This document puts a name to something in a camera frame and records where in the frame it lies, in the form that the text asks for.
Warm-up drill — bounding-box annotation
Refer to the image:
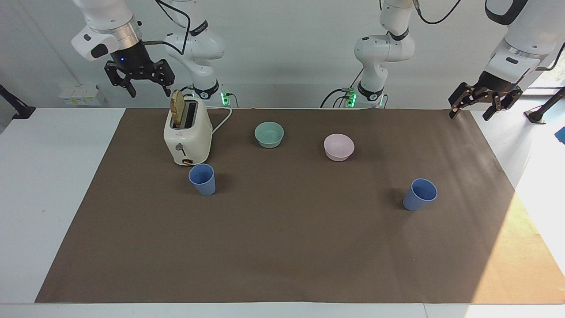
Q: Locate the black cable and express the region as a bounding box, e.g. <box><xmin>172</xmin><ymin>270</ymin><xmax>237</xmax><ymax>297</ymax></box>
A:
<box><xmin>142</xmin><ymin>0</ymin><xmax>192</xmax><ymax>56</ymax></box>
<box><xmin>320</xmin><ymin>68</ymin><xmax>365</xmax><ymax>109</ymax></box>
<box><xmin>412</xmin><ymin>0</ymin><xmax>462</xmax><ymax>25</ymax></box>
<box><xmin>535</xmin><ymin>42</ymin><xmax>565</xmax><ymax>72</ymax></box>

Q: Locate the black stand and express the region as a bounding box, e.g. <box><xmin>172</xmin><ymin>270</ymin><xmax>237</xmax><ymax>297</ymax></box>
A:
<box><xmin>524</xmin><ymin>86</ymin><xmax>565</xmax><ymax>125</ymax></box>
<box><xmin>0</xmin><ymin>84</ymin><xmax>36</xmax><ymax>120</ymax></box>

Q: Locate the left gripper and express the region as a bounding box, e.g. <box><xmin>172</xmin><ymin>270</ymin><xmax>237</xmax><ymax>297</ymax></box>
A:
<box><xmin>448</xmin><ymin>70</ymin><xmax>524</xmax><ymax>121</ymax></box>

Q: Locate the green bowl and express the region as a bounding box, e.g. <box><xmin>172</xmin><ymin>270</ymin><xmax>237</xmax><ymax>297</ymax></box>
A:
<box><xmin>254</xmin><ymin>121</ymin><xmax>285</xmax><ymax>149</ymax></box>

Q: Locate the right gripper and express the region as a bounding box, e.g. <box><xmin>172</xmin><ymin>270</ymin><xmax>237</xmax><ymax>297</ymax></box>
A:
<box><xmin>104</xmin><ymin>41</ymin><xmax>176</xmax><ymax>98</ymax></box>

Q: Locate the white toaster cable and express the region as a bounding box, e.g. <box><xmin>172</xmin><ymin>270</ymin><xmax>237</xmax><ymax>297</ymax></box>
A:
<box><xmin>205</xmin><ymin>105</ymin><xmax>233</xmax><ymax>135</ymax></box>

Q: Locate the white wall socket box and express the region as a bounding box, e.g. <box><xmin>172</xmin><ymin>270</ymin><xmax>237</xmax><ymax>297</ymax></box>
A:
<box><xmin>59</xmin><ymin>85</ymin><xmax>107</xmax><ymax>107</ymax></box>

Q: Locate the pink bowl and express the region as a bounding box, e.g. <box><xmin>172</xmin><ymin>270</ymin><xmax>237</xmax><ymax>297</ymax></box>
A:
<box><xmin>324</xmin><ymin>133</ymin><xmax>355</xmax><ymax>162</ymax></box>

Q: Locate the blue cup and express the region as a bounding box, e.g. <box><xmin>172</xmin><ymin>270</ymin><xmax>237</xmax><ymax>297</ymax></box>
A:
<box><xmin>403</xmin><ymin>178</ymin><xmax>438</xmax><ymax>212</ymax></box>
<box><xmin>188</xmin><ymin>163</ymin><xmax>217</xmax><ymax>197</ymax></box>

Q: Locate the toasted bread slice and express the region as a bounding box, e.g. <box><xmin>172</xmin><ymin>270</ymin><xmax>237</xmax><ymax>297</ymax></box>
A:
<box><xmin>170</xmin><ymin>90</ymin><xmax>186</xmax><ymax>129</ymax></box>

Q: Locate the cream white toaster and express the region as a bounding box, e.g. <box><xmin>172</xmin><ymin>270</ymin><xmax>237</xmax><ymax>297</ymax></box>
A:
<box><xmin>163</xmin><ymin>96</ymin><xmax>213</xmax><ymax>167</ymax></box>

